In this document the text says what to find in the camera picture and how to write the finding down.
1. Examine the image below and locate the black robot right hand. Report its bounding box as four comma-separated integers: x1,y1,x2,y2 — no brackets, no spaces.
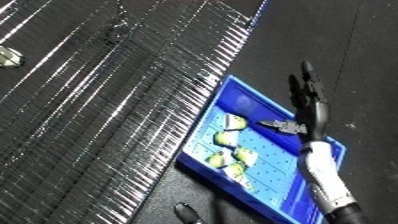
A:
255,60,335,144

